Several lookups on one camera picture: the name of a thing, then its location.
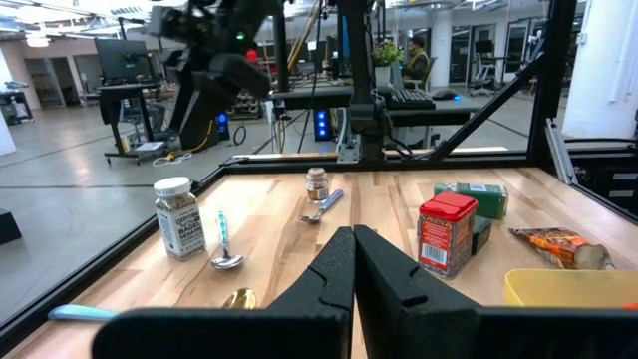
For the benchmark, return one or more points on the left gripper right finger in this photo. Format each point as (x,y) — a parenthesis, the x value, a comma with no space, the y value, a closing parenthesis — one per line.
(409,319)

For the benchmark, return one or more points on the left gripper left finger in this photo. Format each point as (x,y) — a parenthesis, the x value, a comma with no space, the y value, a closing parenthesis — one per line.
(309,299)

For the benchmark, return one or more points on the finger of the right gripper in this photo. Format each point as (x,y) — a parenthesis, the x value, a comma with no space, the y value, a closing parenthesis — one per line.
(197,114)

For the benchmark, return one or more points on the pink box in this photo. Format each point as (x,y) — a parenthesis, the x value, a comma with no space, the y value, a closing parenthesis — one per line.
(443,239)

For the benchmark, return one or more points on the white lid seasoning jar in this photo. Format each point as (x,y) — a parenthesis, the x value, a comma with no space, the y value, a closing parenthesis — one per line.
(179,224)

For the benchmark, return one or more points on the green packet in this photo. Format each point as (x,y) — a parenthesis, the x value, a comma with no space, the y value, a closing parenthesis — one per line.
(481,234)
(478,199)

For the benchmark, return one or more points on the orange taco seasoning packet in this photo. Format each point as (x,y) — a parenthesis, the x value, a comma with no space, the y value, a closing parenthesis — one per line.
(558,247)

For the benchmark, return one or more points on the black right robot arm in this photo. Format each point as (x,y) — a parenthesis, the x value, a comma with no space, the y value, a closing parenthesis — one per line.
(219,25)

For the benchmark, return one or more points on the computer tower blue lights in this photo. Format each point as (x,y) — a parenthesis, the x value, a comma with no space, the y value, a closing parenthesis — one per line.
(321,124)
(222,124)

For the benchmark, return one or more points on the black office desk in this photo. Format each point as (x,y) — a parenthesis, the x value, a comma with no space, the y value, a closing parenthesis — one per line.
(309,97)

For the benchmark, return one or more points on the black rolling desk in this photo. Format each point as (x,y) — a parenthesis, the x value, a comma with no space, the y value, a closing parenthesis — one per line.
(119,95)

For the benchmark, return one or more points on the black monitor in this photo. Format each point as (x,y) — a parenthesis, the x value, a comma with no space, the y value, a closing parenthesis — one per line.
(122,60)

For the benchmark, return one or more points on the small glass spice jar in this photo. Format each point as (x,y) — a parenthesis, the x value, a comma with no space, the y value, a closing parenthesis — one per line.
(317,187)

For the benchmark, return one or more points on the potted green plant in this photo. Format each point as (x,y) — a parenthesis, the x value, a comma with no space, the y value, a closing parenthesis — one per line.
(386,52)

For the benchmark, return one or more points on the yellow plastic bin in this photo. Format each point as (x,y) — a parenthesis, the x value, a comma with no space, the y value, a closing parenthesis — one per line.
(568,289)

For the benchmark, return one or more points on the black keyboard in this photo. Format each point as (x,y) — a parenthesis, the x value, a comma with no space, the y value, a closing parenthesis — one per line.
(409,99)

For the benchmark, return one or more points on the person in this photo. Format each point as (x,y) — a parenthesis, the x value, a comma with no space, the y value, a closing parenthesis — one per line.
(417,60)

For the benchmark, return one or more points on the white round column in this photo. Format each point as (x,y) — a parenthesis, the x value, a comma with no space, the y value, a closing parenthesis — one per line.
(441,50)

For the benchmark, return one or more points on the black computer mouse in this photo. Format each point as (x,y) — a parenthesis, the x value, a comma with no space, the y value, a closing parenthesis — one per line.
(443,94)

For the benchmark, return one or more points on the black box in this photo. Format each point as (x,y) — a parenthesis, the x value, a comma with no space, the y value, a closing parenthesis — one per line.
(7,227)

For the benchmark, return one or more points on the office chair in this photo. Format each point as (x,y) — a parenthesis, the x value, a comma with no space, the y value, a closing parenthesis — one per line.
(482,75)

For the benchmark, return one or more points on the black aluminium table frame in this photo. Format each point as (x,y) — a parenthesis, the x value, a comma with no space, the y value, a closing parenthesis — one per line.
(299,165)

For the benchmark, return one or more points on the silver metal bracket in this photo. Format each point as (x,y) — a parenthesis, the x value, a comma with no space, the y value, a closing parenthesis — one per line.
(349,149)

